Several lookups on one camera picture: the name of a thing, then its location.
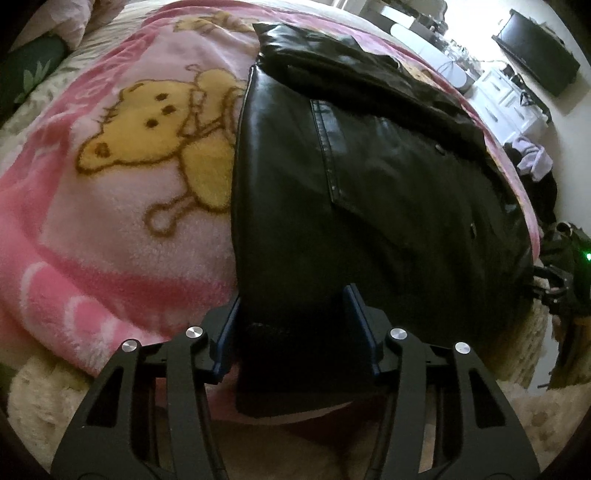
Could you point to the pink printed blanket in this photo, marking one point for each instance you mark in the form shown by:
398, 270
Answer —
115, 254

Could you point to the green floral pillow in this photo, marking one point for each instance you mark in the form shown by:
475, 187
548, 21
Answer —
27, 69

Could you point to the white vanity desk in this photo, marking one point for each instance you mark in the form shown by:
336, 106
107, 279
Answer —
443, 64

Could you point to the black leather jacket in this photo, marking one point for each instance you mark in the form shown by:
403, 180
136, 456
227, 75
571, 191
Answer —
369, 207

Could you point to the cream fluffy blanket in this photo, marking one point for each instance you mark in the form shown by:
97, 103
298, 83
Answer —
41, 406

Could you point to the lavender garment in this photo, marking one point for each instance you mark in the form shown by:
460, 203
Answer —
535, 157

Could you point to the black television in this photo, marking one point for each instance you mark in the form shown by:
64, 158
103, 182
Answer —
540, 50

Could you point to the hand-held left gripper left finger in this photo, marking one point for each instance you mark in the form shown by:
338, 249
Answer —
226, 350

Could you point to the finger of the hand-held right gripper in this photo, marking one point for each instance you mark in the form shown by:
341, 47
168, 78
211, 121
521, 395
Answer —
551, 282

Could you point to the white dresser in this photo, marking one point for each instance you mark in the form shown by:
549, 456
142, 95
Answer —
496, 99

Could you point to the pink comforter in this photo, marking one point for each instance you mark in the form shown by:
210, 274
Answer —
81, 14

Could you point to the pile of clothes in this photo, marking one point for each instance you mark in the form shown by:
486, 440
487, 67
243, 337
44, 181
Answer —
547, 194

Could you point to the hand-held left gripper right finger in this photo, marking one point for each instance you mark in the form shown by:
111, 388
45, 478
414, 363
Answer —
362, 327

